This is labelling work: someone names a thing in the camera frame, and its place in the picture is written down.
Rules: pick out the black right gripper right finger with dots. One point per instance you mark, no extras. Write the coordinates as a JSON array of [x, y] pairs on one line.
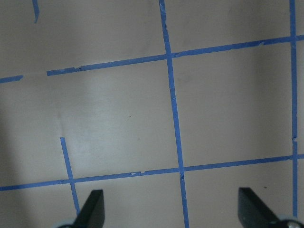
[[254, 213]]

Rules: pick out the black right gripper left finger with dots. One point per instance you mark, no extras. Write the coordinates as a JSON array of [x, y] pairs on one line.
[[92, 214]]

